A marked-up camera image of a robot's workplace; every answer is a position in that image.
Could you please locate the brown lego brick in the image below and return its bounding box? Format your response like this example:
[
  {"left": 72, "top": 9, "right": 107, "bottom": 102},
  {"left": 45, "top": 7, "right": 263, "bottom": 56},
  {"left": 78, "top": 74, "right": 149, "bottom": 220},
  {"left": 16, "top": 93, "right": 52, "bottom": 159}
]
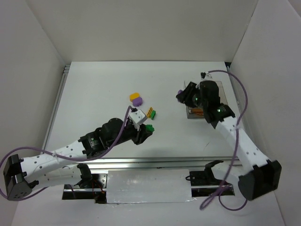
[{"left": 191, "top": 109, "right": 204, "bottom": 116}]

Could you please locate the green small lego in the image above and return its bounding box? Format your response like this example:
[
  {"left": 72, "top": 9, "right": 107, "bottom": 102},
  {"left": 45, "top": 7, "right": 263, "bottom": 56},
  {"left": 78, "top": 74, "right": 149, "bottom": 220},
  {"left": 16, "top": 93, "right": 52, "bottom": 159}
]
[{"left": 145, "top": 124, "right": 155, "bottom": 133}]

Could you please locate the yellow black striped lego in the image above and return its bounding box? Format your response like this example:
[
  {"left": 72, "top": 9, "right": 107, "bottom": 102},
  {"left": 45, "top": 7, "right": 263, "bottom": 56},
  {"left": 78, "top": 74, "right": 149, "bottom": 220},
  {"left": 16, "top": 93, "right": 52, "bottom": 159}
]
[{"left": 146, "top": 107, "right": 153, "bottom": 118}]

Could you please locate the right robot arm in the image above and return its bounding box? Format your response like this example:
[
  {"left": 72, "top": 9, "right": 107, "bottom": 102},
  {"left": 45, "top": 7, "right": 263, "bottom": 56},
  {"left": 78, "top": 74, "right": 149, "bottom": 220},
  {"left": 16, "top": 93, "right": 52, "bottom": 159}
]
[{"left": 176, "top": 81, "right": 282, "bottom": 201}]

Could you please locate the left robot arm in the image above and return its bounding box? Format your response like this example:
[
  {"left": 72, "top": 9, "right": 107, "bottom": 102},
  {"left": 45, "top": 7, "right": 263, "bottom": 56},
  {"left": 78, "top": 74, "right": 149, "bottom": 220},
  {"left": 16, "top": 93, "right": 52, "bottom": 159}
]
[{"left": 0, "top": 117, "right": 155, "bottom": 202}]

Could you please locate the clear tall side bin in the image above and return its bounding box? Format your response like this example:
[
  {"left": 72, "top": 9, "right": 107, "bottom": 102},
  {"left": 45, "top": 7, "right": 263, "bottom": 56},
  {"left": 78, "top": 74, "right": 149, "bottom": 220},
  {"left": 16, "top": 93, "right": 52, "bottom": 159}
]
[{"left": 216, "top": 81, "right": 228, "bottom": 105}]

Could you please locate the purple rounded block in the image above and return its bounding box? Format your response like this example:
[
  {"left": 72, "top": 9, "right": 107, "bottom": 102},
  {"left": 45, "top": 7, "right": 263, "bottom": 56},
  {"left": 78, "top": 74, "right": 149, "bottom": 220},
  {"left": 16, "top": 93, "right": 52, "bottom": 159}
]
[{"left": 132, "top": 97, "right": 143, "bottom": 107}]

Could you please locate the yellow rounded block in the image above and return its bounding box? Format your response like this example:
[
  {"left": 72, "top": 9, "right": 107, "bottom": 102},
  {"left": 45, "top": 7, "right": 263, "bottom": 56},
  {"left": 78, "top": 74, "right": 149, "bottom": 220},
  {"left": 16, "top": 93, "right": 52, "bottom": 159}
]
[{"left": 129, "top": 92, "right": 140, "bottom": 102}]

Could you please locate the silver tape sheet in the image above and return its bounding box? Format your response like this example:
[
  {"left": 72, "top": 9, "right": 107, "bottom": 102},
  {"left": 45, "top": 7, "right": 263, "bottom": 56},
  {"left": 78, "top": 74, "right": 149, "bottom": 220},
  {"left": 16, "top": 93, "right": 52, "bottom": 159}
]
[{"left": 106, "top": 169, "right": 193, "bottom": 204}]

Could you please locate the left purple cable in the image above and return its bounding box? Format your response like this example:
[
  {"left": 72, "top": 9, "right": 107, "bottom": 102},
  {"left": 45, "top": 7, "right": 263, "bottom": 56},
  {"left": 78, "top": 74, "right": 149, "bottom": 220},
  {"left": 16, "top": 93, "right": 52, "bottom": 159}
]
[{"left": 0, "top": 105, "right": 137, "bottom": 201}]

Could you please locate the purple cable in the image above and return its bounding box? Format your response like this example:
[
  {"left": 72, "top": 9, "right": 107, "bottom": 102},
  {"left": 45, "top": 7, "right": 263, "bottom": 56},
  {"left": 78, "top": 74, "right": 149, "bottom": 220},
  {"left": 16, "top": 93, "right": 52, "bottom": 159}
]
[
  {"left": 0, "top": 105, "right": 137, "bottom": 201},
  {"left": 199, "top": 69, "right": 249, "bottom": 211}
]

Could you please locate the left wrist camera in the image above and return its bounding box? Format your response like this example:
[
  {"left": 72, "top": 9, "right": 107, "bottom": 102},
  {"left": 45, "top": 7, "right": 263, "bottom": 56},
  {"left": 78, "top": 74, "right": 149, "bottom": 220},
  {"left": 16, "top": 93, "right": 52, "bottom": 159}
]
[{"left": 128, "top": 109, "right": 147, "bottom": 125}]

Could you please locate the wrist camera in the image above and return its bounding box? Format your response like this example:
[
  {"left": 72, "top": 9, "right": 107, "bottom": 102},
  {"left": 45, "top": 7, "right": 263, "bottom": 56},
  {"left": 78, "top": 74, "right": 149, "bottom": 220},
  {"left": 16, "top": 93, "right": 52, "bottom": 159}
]
[
  {"left": 200, "top": 72, "right": 212, "bottom": 81},
  {"left": 128, "top": 109, "right": 147, "bottom": 125}
]

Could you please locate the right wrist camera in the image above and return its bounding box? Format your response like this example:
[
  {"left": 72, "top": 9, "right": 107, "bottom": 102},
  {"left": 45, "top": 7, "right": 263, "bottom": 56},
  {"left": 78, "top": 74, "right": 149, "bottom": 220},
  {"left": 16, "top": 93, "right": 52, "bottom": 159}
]
[{"left": 200, "top": 72, "right": 212, "bottom": 81}]

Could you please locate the aluminium front rail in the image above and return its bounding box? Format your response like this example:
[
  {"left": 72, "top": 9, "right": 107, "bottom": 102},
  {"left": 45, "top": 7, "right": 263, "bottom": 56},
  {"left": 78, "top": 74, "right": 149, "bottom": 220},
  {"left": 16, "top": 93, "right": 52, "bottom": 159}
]
[{"left": 83, "top": 156, "right": 231, "bottom": 171}]

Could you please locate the aluminium rail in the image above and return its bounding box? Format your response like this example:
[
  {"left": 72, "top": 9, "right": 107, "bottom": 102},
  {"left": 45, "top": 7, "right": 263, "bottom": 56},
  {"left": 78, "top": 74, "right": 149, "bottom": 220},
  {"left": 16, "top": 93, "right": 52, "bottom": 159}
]
[
  {"left": 83, "top": 156, "right": 231, "bottom": 171},
  {"left": 43, "top": 65, "right": 71, "bottom": 147}
]

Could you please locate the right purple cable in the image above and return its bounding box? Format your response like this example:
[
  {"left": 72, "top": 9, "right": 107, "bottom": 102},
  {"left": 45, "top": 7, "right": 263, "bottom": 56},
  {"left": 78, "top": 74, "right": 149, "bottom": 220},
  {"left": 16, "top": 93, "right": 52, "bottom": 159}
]
[{"left": 199, "top": 69, "right": 249, "bottom": 211}]

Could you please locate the left aluminium rail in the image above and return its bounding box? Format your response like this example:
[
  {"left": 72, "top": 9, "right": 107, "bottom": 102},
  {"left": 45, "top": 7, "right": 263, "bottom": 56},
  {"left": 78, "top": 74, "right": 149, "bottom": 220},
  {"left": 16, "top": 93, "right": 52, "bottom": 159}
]
[{"left": 43, "top": 65, "right": 71, "bottom": 147}]

